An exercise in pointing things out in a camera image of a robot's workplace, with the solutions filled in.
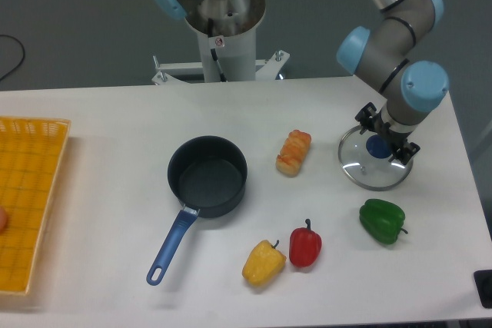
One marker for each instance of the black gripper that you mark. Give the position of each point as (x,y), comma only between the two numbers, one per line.
(389,134)

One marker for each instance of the glass lid with blue knob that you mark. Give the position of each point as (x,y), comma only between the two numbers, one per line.
(367,161)

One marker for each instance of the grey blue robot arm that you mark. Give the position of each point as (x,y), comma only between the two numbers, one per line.
(379,57)

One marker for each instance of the green bell pepper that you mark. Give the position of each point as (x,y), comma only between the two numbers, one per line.
(383,220)

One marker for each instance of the orange glazed bread loaf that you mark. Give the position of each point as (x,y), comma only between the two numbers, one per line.
(293,153)

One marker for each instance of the red bell pepper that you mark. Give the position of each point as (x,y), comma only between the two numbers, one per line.
(304,246)

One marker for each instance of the black device at table corner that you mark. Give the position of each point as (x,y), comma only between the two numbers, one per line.
(483,281)

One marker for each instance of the yellow bell pepper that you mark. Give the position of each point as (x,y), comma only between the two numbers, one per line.
(264,263)

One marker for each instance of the yellow woven basket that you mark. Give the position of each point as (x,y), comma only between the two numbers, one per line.
(31,154)

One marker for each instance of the orange round object in basket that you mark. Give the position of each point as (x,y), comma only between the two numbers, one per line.
(3,219)

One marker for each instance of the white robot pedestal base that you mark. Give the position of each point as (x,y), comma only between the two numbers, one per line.
(226,31)

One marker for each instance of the dark saucepan with blue handle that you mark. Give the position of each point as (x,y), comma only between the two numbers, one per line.
(207,175)

